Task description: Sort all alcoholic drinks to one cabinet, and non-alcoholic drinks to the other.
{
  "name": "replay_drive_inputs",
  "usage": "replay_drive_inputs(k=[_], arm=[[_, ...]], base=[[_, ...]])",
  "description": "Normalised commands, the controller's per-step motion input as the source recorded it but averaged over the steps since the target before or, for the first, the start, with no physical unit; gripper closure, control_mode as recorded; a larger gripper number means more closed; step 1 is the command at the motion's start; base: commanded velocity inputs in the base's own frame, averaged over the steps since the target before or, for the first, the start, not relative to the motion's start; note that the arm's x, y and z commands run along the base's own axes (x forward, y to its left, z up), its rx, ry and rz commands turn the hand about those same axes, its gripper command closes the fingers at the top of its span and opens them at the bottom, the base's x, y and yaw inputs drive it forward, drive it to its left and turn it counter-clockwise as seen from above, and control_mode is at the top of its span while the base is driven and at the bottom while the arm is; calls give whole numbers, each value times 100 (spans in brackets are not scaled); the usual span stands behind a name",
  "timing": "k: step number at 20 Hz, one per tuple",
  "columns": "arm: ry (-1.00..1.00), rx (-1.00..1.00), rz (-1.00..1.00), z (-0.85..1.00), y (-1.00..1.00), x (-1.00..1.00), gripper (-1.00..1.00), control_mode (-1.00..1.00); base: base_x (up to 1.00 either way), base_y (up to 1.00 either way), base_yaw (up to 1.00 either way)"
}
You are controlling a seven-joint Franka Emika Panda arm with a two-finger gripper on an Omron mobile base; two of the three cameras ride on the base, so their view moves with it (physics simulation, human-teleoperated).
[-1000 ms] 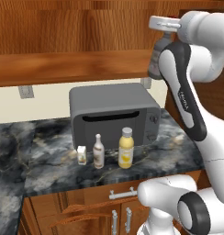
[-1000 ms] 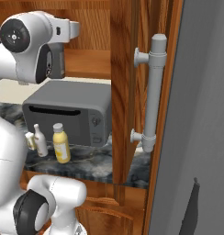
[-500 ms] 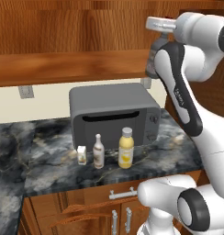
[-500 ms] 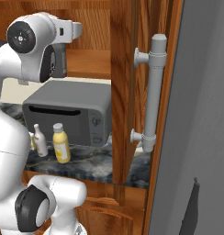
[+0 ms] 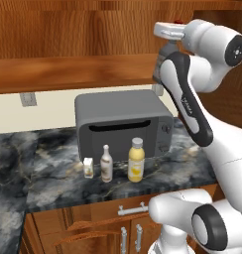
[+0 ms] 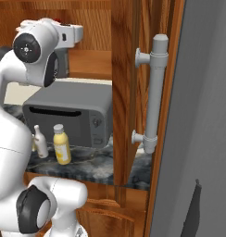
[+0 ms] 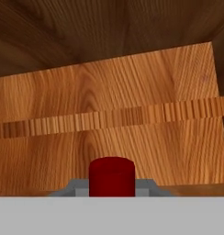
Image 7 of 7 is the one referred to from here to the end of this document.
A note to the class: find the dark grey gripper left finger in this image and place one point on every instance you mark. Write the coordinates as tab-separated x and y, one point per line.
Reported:
72	189

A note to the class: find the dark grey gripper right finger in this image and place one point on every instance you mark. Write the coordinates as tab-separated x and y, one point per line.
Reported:
149	188

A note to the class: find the dark red drink can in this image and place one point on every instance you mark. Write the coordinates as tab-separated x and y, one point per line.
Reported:
112	177

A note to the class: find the wooden cabinet shelf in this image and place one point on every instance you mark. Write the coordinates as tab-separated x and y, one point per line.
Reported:
117	117

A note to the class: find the wooden cabinet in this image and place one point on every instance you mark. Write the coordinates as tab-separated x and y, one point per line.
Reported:
104	42

